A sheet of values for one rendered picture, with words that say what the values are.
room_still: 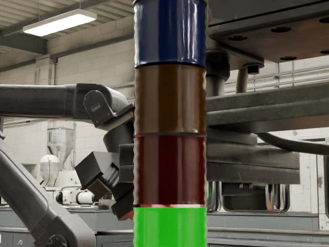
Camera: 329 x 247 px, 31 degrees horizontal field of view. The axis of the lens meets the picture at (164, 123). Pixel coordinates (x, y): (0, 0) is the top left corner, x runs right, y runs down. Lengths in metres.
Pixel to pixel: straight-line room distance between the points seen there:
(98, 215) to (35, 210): 6.52
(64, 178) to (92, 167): 8.06
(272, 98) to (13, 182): 0.58
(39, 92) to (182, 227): 0.72
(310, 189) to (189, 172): 5.34
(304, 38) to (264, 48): 0.04
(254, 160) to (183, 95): 0.29
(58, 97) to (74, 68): 10.24
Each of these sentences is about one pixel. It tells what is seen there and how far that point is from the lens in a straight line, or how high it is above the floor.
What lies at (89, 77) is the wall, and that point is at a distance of 10.84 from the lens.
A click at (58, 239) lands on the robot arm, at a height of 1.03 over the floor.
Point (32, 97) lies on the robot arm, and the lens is 1.00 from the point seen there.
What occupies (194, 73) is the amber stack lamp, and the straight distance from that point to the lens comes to 0.30.
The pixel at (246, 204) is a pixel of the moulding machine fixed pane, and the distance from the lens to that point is 6.01.
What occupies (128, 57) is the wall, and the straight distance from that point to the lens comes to 10.17.
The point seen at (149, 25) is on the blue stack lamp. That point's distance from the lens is 0.31.
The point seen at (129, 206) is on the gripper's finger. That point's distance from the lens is 0.89.
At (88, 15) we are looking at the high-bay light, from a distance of 7.95.
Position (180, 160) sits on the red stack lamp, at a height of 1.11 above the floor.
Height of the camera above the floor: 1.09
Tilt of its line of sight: 7 degrees up
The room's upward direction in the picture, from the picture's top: straight up
